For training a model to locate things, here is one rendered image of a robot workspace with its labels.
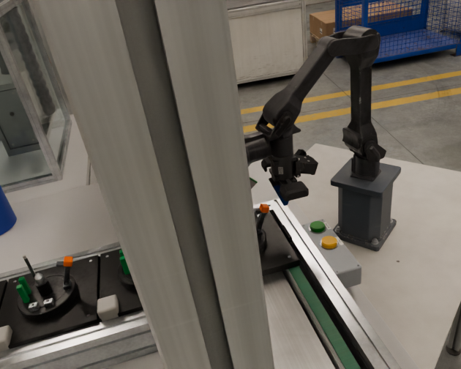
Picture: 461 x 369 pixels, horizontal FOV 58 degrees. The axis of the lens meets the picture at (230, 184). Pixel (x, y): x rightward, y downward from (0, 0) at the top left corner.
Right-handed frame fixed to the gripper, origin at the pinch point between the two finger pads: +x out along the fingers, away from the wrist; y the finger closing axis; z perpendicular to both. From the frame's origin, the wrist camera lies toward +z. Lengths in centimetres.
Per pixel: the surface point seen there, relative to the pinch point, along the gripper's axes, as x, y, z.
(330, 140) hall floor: 106, 216, 114
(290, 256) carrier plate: 12.0, -10.2, -2.8
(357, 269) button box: 13.6, -18.7, 10.8
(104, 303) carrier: 11, -11, -49
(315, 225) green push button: 11.7, -1.4, 7.7
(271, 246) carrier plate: 12.1, -4.5, -6.1
